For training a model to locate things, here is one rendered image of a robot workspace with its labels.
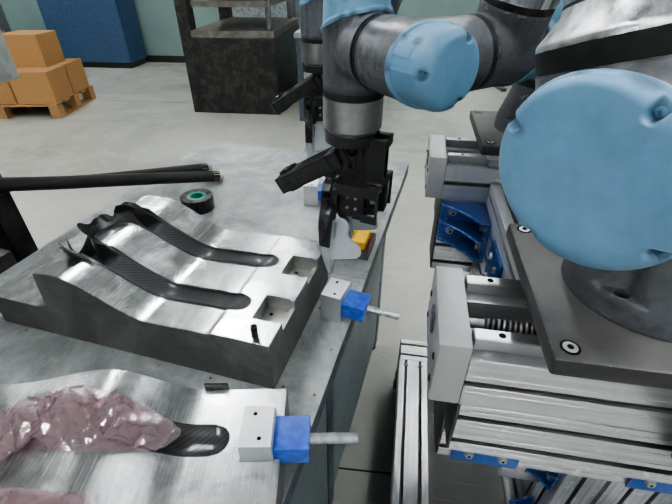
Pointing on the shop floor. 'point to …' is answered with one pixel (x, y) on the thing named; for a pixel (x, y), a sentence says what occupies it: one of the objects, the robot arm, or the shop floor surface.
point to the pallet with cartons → (43, 76)
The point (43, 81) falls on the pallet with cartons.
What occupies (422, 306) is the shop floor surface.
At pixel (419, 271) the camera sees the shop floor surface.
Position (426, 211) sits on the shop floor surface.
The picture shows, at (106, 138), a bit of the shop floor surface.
